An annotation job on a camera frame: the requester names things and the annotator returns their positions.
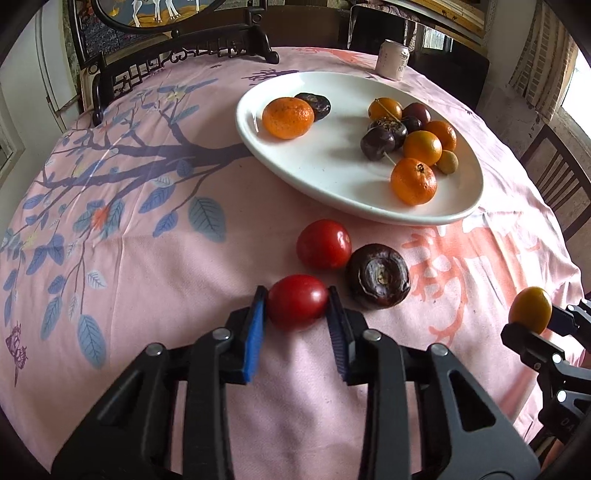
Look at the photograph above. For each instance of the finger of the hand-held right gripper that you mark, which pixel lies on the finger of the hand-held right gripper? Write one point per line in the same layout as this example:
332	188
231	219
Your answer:
526	344
570	318

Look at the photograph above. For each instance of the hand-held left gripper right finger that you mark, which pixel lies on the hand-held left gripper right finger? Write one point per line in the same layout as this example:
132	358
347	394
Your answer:
337	332

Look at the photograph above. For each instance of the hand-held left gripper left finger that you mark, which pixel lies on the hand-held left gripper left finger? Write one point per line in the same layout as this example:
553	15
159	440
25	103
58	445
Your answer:
255	332

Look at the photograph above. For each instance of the yellow round fruit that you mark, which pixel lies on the yellow round fruit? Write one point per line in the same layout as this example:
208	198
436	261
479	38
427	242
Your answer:
531	307

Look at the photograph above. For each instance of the red cherry tomato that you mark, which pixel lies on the red cherry tomato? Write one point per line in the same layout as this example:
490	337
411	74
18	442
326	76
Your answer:
323	244
298	302

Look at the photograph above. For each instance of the white oval plate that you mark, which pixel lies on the white oval plate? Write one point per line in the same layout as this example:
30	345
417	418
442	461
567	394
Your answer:
332	157

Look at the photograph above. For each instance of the large dark red plum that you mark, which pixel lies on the large dark red plum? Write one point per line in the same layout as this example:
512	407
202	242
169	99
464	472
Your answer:
376	145

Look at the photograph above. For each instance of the tan longan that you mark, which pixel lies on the tan longan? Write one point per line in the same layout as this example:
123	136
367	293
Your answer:
447	161

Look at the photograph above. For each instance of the smooth orange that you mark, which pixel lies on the smooth orange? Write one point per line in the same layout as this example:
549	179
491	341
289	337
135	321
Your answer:
422	147
384	108

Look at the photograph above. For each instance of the large mandarin orange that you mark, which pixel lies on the large mandarin orange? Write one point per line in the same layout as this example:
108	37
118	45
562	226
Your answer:
288	117

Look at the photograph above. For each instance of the dark purple plum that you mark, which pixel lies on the dark purple plum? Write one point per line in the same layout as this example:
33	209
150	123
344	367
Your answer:
412	124
418	112

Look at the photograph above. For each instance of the pink printed tablecloth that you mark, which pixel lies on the pink printed tablecloth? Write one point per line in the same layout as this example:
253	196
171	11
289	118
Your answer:
138	277

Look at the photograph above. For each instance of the dark wooden chair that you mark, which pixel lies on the dark wooden chair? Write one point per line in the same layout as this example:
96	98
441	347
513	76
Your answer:
570	141

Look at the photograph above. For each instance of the bright window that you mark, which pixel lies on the bright window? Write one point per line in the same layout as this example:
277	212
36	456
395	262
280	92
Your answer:
579	87

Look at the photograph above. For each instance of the brick patterned curtain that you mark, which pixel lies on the brick patterned curtain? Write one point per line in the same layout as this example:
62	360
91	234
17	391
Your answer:
545	60

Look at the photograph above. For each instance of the dark cabinet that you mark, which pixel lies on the dark cabinet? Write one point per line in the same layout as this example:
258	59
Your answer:
452	74

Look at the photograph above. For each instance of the pale beverage can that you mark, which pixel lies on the pale beverage can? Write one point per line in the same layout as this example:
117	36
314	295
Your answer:
392	60

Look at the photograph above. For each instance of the stack of wooden boards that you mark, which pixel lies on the stack of wooden boards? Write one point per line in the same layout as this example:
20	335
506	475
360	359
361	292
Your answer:
461	18

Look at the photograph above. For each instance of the white window frame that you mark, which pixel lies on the white window frame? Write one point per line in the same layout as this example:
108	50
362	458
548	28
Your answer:
9	147

